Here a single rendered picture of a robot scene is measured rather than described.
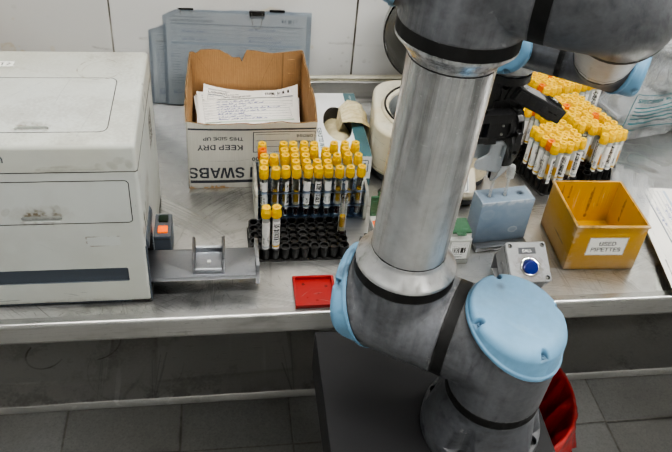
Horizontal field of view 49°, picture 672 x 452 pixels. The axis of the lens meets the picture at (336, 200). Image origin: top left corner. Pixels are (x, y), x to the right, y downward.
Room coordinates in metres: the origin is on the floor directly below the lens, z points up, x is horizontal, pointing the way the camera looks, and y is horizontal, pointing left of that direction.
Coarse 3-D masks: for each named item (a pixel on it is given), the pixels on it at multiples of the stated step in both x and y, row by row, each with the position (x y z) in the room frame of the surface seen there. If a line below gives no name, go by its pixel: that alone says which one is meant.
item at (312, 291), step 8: (296, 280) 0.89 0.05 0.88; (304, 280) 0.89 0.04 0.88; (312, 280) 0.89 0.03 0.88; (320, 280) 0.90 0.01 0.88; (328, 280) 0.90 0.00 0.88; (296, 288) 0.87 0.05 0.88; (304, 288) 0.87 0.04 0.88; (312, 288) 0.88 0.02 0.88; (320, 288) 0.88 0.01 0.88; (328, 288) 0.88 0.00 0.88; (296, 296) 0.85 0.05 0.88; (304, 296) 0.86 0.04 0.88; (312, 296) 0.86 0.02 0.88; (320, 296) 0.86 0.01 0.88; (328, 296) 0.86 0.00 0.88; (296, 304) 0.83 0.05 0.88; (304, 304) 0.83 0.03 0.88; (312, 304) 0.83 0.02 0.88; (320, 304) 0.83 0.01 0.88; (328, 304) 0.84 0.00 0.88
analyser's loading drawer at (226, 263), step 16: (192, 240) 0.89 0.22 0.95; (224, 240) 0.90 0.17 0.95; (256, 240) 0.92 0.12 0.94; (160, 256) 0.88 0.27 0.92; (176, 256) 0.88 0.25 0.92; (192, 256) 0.85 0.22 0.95; (208, 256) 0.89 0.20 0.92; (224, 256) 0.86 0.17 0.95; (240, 256) 0.89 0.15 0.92; (256, 256) 0.88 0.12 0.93; (160, 272) 0.84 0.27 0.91; (176, 272) 0.84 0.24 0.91; (192, 272) 0.85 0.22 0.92; (208, 272) 0.85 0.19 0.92; (224, 272) 0.85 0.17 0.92; (240, 272) 0.86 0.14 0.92; (256, 272) 0.86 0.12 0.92
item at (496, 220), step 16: (480, 192) 1.05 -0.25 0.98; (496, 192) 1.06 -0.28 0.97; (512, 192) 1.06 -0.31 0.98; (528, 192) 1.07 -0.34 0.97; (480, 208) 1.02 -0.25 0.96; (496, 208) 1.03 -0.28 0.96; (512, 208) 1.04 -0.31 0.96; (528, 208) 1.05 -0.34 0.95; (480, 224) 1.02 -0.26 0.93; (496, 224) 1.03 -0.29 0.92; (512, 224) 1.04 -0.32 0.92; (480, 240) 1.02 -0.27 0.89; (496, 240) 1.03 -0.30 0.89; (512, 240) 1.04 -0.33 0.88
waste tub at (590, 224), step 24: (552, 192) 1.10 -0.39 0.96; (576, 192) 1.12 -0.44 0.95; (600, 192) 1.12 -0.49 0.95; (624, 192) 1.10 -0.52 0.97; (552, 216) 1.07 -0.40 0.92; (576, 216) 1.12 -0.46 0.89; (600, 216) 1.13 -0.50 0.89; (624, 216) 1.08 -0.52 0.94; (552, 240) 1.05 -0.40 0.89; (576, 240) 0.98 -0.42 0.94; (600, 240) 0.99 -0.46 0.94; (624, 240) 1.00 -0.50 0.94; (576, 264) 0.99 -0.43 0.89; (600, 264) 0.99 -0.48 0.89; (624, 264) 1.00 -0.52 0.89
